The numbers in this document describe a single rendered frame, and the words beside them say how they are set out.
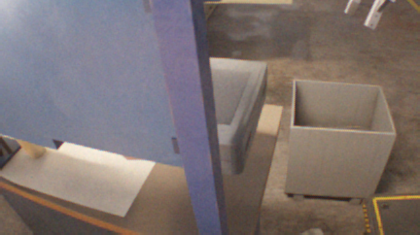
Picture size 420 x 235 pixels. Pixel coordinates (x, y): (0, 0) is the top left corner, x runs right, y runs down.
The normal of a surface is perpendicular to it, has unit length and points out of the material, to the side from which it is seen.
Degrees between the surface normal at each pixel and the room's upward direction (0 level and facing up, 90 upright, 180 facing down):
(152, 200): 0
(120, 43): 90
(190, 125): 90
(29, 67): 90
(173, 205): 0
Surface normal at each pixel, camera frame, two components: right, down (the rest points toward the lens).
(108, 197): -0.10, -0.80
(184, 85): -0.30, 0.58
